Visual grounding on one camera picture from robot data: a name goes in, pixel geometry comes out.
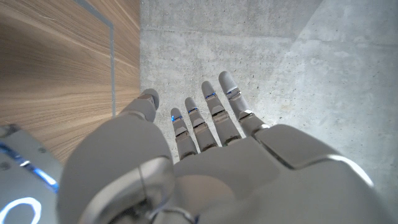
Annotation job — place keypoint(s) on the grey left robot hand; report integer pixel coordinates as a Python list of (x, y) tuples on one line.
[(233, 180)]

